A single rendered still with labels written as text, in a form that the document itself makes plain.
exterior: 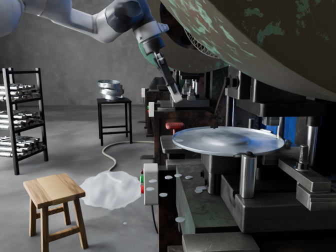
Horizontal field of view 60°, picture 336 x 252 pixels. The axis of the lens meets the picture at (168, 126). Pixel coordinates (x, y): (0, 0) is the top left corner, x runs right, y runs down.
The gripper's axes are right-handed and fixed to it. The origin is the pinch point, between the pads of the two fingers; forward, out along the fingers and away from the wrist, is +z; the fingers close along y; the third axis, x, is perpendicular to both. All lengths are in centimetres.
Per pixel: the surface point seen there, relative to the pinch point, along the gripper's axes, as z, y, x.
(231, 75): -1.7, 31.4, 12.9
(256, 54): -10, 77, 3
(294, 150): 20.4, 40.8, 17.8
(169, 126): 10.2, 2.6, -7.1
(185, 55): -8, -98, 25
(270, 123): 13.4, 35.5, 16.5
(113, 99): 7, -263, -53
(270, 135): 18.8, 29.9, 17.2
